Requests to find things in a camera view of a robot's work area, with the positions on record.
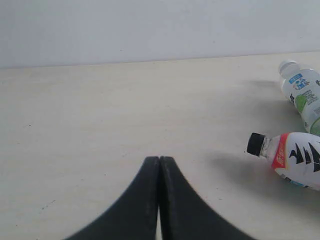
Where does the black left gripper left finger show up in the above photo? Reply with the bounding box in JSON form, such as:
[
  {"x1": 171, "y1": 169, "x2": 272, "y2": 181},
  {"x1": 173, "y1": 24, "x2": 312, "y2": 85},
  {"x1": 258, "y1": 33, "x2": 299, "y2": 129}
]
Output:
[{"x1": 68, "y1": 156, "x2": 160, "y2": 240}]

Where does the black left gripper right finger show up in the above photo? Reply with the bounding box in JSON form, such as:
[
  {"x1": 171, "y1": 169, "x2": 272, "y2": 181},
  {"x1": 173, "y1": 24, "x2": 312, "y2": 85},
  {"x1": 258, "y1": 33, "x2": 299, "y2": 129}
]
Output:
[{"x1": 159, "y1": 156, "x2": 253, "y2": 240}]

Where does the pink peach drink bottle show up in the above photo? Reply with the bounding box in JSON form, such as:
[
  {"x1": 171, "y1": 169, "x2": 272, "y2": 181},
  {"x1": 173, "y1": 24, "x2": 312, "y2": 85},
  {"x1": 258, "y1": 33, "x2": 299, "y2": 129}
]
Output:
[{"x1": 246, "y1": 132, "x2": 320, "y2": 191}]

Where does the green label Gatorade bottle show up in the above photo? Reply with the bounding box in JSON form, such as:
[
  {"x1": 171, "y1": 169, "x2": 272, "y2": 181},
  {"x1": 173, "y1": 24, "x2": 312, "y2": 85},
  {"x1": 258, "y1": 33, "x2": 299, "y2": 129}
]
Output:
[{"x1": 278, "y1": 60, "x2": 320, "y2": 136}]

